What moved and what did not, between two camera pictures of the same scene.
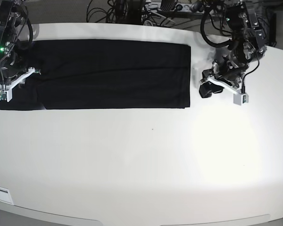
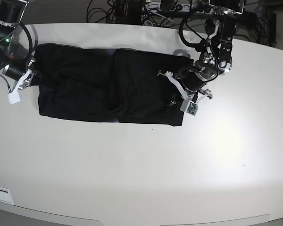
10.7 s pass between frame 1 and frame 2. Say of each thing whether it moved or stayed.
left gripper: moved
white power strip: stayed
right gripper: moved
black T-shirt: moved
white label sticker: stayed
